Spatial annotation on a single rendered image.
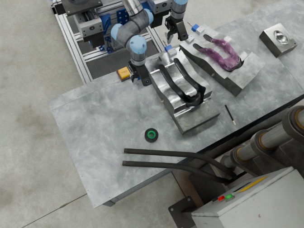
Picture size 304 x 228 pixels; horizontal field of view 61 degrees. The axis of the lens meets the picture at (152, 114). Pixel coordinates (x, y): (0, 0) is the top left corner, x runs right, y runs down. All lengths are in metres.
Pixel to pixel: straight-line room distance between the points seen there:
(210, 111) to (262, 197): 0.81
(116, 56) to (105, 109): 0.97
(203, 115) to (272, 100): 0.50
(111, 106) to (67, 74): 1.17
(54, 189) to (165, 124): 1.21
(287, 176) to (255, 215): 0.16
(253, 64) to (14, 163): 2.04
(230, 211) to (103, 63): 1.90
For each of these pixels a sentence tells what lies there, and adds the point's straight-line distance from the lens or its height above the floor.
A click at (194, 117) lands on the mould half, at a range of 1.53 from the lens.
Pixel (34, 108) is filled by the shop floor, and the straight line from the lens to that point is 2.62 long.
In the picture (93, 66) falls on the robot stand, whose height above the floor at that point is 0.21.
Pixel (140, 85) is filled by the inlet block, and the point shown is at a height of 0.96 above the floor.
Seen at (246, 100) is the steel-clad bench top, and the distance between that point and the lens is 1.75.
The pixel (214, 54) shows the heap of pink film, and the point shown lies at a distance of 1.69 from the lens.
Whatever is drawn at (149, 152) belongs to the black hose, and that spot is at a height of 0.86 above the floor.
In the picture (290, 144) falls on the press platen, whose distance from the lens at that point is 1.17.
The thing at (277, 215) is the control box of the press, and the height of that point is 1.47.
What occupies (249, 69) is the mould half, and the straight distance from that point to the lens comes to 1.73.
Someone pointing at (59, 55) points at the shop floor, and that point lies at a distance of 2.83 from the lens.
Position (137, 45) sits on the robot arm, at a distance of 1.19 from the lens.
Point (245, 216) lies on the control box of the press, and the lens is 0.85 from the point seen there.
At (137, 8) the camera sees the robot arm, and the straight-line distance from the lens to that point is 1.29.
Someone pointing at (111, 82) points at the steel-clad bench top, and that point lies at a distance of 1.67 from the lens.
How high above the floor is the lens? 2.26
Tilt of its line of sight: 68 degrees down
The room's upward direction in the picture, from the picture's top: 8 degrees clockwise
